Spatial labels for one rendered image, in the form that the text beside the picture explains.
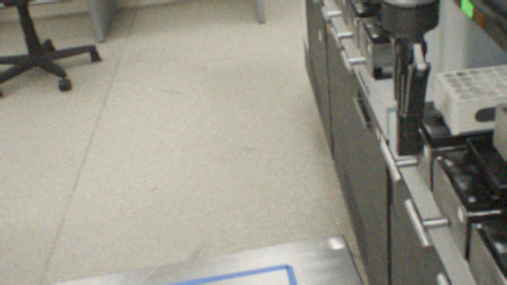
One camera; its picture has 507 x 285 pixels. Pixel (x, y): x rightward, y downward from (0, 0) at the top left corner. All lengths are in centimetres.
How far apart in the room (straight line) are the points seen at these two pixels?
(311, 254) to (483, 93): 37
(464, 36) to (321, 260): 47
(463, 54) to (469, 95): 12
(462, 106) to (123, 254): 144
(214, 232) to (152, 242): 20
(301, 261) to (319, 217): 145
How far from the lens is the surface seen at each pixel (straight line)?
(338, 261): 72
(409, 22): 88
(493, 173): 86
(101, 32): 396
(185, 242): 214
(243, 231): 214
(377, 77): 131
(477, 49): 105
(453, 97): 94
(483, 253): 77
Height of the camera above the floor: 128
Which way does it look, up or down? 29 degrees down
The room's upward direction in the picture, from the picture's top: 7 degrees counter-clockwise
